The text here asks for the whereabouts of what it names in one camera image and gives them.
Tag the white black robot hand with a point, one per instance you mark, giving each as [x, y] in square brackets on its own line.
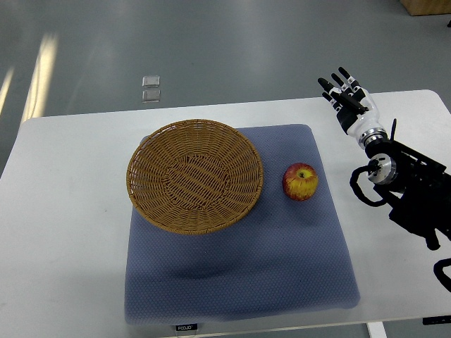
[355, 109]

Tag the red yellow apple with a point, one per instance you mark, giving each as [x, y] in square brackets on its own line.
[300, 181]

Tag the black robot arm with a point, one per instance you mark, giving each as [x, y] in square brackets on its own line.
[416, 187]

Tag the brown wicker basket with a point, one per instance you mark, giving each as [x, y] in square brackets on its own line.
[194, 177]

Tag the wooden box corner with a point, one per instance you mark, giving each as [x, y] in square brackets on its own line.
[426, 7]

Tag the blue textured mat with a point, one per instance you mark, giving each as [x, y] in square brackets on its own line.
[284, 256]

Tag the lower floor plate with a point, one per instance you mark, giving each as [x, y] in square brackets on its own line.
[151, 95]

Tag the floor plate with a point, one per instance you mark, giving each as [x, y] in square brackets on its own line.
[150, 81]
[151, 95]

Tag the upper floor plate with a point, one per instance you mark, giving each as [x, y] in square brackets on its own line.
[150, 81]

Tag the white table leg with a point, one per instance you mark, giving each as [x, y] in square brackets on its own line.
[376, 330]

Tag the black table control panel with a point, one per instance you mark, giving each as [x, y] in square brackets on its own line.
[438, 320]

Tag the black table label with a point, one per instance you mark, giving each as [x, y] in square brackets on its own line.
[186, 327]

